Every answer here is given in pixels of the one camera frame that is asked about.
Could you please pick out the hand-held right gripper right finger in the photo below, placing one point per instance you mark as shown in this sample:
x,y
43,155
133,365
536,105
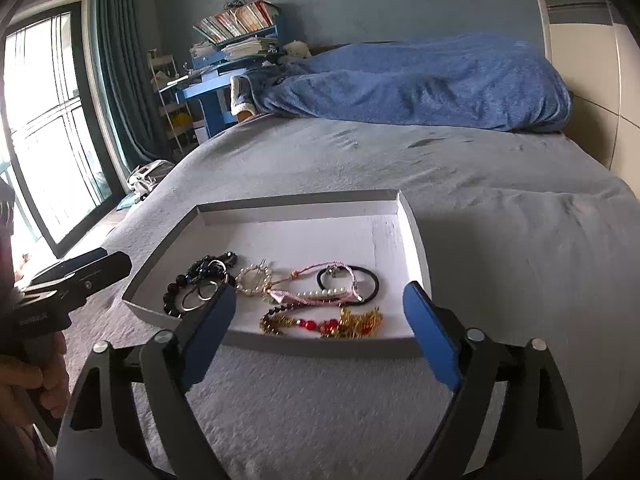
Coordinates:
x,y
432,335

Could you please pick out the white plush toy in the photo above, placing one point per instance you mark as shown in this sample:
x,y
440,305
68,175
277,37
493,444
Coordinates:
x,y
296,51

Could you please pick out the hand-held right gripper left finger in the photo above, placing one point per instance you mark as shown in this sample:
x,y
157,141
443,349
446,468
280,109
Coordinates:
x,y
210,332

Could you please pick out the teal curtain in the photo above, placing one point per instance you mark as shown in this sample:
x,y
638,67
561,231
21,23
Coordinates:
x,y
125,60

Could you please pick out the white trolley rack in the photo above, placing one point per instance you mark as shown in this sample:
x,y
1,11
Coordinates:
x,y
162,60

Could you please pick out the black framed window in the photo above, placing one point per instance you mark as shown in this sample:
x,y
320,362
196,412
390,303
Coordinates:
x,y
50,125

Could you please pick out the row of books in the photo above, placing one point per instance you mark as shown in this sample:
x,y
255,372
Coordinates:
x,y
235,20

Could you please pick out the yellow object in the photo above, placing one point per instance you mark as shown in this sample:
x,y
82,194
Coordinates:
x,y
181,120

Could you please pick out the person's left hand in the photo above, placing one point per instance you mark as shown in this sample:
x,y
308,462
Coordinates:
x,y
20,372

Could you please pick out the cream padded headboard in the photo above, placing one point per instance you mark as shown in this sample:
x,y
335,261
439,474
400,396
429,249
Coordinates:
x,y
585,75

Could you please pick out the white shallow box tray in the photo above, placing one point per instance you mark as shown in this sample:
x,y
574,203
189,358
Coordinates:
x,y
300,240

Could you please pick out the pearl hair clip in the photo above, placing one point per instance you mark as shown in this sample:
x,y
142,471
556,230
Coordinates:
x,y
327,292

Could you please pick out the blue fleece blanket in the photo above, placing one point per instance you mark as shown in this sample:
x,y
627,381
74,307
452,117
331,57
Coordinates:
x,y
415,85

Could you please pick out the white bag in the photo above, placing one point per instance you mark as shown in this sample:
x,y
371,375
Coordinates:
x,y
147,177

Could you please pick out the stack of papers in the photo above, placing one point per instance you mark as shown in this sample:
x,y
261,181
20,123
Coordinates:
x,y
245,47

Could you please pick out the blue desk with shelf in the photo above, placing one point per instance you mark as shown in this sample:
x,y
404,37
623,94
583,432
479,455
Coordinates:
x,y
215,110

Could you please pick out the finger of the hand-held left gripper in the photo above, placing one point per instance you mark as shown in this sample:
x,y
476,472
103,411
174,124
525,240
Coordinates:
x,y
85,272

